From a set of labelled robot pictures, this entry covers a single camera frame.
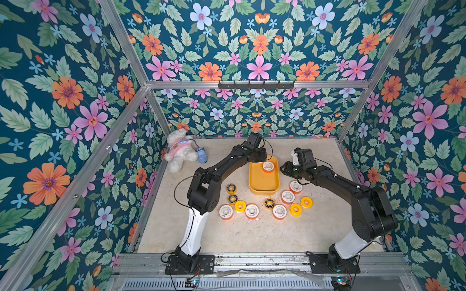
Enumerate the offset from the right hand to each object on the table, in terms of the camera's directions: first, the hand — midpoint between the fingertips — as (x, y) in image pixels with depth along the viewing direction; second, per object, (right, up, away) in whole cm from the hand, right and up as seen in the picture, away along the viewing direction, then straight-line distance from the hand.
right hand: (282, 167), depth 93 cm
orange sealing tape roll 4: (-2, -21, -5) cm, 22 cm away
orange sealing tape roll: (-6, 0, +10) cm, 12 cm away
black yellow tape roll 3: (-7, -18, -2) cm, 20 cm away
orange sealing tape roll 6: (+8, -11, +3) cm, 14 cm away
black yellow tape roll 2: (-26, -16, 0) cm, 31 cm away
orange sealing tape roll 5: (+2, -15, 0) cm, 16 cm away
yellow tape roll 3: (+12, -18, -2) cm, 21 cm away
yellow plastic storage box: (-10, -9, +8) cm, 16 cm away
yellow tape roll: (-22, -20, -3) cm, 30 cm away
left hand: (-7, +7, +3) cm, 11 cm away
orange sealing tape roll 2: (-29, -21, -5) cm, 36 cm away
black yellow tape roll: (-27, -12, +3) cm, 30 cm away
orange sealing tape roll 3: (-16, -21, -5) cm, 27 cm away
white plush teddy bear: (-57, +10, +12) cm, 59 cm away
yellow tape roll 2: (+5, -21, -5) cm, 22 cm away
